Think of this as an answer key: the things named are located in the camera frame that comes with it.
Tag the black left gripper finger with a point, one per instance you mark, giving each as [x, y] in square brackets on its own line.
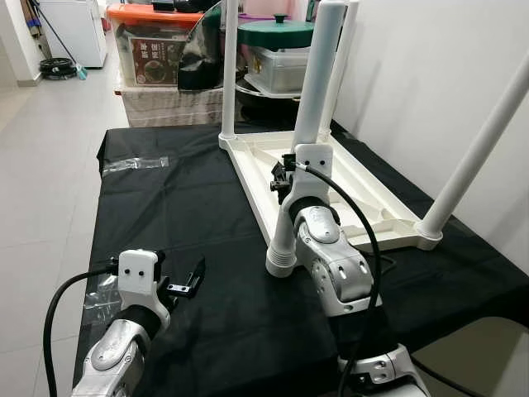
[159, 258]
[197, 271]

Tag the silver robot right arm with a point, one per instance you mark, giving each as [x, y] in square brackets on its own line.
[339, 265]

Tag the black tablecloth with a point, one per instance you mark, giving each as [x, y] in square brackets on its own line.
[207, 248]

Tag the crumpled clear plastic wrap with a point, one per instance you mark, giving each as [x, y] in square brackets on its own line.
[103, 298]

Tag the black wok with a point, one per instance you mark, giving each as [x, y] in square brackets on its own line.
[264, 103]

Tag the flat clear plastic wrap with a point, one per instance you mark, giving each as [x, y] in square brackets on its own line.
[132, 164]

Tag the clear plastic container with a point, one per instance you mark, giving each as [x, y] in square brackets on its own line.
[281, 70]

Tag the patterned cloth covered stand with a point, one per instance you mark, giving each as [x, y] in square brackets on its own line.
[165, 106]

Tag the green pot lid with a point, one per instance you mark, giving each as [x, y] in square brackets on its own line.
[277, 33]

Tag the orange-lid storage box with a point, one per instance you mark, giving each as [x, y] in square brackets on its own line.
[153, 50]

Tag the teal head broom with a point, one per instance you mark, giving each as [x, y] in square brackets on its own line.
[80, 73]

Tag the white appliance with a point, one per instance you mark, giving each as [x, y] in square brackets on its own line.
[78, 29]

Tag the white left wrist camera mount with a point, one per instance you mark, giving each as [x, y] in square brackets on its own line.
[136, 269]

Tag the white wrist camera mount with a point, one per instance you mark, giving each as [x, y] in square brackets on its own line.
[136, 269]
[312, 161]

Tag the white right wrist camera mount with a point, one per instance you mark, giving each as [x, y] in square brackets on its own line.
[312, 161]

